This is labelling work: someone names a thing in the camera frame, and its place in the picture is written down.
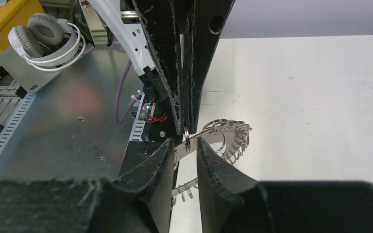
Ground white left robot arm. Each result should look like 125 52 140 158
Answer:
90 0 234 134

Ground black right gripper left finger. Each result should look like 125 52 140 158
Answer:
0 138 174 233

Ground yellow box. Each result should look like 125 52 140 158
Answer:
0 0 44 53

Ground grey metal box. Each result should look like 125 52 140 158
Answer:
0 42 95 95

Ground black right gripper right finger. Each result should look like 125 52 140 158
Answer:
196 137 373 233

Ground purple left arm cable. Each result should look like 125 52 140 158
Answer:
115 59 142 125

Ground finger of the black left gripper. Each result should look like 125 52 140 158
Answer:
133 0 185 134
186 0 235 133

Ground white grey headphones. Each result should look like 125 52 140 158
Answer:
8 13 86 72

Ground white slotted cable duct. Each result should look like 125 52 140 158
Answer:
0 94 36 155

